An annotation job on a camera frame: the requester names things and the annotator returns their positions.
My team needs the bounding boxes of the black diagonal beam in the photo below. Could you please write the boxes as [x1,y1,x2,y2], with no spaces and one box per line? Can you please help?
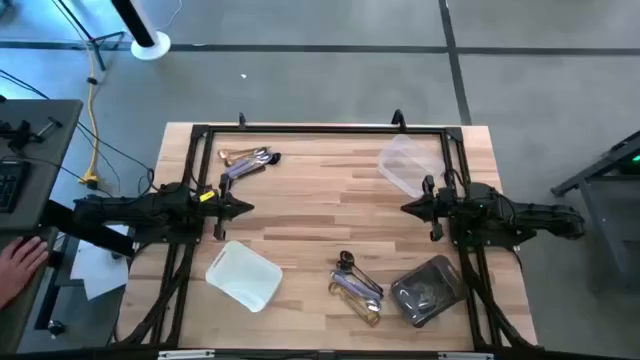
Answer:
[40,198,137,259]

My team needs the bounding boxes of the grey desk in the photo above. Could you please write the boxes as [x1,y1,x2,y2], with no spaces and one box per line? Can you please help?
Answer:
[0,98,85,354]

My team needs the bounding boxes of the white plastic bin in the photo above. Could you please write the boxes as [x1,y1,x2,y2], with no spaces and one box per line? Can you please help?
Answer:
[204,239,284,314]

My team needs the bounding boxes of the black tripod stand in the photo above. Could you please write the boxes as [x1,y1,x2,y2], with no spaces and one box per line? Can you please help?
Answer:
[49,0,127,72]

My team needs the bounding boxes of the black computer with green light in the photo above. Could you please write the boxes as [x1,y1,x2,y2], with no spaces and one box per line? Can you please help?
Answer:
[618,149,640,177]

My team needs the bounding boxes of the white paper sheets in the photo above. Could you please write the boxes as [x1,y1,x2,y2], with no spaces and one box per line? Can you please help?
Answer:
[68,223,131,302]

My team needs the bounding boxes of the thin black cable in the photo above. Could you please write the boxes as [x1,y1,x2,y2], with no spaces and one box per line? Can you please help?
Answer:
[0,68,157,197]

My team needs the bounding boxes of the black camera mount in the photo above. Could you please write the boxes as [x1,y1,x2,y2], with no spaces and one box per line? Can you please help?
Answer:
[0,115,65,152]

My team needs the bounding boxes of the dark grey plastic bin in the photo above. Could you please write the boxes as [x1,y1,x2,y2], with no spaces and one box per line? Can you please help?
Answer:
[389,254,470,329]

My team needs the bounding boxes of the yellow power cable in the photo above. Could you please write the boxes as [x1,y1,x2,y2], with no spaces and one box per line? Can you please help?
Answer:
[79,38,102,190]

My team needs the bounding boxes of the silver bracket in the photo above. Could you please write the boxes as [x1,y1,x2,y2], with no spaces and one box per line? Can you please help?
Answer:
[157,349,216,360]
[437,351,495,360]

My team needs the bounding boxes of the grey metal cart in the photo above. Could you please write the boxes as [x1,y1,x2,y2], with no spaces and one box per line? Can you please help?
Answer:
[549,129,640,284]

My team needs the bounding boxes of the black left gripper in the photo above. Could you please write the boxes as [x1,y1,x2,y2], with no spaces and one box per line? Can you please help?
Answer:
[193,173,255,241]

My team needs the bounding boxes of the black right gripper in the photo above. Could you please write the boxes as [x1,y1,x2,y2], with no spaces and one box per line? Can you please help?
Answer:
[400,174,469,243]

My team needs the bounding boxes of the black metal table frame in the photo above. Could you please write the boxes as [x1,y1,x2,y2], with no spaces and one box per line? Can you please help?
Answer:
[112,123,540,351]

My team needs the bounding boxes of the clear plastic bin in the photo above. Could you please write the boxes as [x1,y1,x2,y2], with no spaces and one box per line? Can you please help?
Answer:
[376,133,447,199]

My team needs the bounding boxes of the person's hand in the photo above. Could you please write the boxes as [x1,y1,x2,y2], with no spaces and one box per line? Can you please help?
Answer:
[0,235,50,310]

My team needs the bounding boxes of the black keyboard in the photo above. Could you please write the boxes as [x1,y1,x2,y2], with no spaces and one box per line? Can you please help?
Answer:
[0,158,30,215]

